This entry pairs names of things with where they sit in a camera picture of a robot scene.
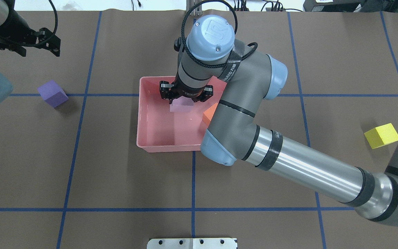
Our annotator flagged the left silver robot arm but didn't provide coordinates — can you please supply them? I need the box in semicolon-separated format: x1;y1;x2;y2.
0;0;61;104

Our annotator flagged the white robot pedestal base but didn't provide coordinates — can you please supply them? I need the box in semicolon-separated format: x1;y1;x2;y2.
146;238;238;249

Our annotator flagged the yellow foam block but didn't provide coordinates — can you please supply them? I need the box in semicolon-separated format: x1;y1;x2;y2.
364;123;398;149

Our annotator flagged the orange foam block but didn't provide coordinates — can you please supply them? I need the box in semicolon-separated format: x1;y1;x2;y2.
202;103;218;126

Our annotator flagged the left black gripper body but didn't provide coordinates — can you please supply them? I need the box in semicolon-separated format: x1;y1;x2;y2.
0;27;61;57

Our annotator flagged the purple foam block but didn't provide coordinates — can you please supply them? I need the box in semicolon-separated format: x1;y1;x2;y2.
37;80;69;108

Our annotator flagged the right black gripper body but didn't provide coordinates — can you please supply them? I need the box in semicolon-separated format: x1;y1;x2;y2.
160;81;214;104

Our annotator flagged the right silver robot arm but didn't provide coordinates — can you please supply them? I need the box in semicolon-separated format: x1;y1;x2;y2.
160;15;398;227

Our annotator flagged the pink foam block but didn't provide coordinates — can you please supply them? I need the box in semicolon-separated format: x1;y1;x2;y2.
170;98;194;112

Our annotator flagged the pink plastic bin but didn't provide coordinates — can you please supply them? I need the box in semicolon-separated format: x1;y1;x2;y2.
137;76;226;153

